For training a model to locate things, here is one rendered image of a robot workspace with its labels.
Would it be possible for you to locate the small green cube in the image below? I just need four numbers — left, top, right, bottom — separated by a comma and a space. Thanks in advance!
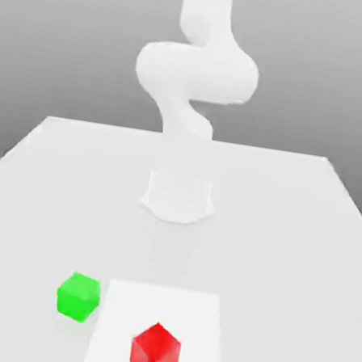
53, 268, 104, 325

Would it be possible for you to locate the small red cube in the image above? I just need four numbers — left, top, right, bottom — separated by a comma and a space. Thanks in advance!
128, 318, 185, 362

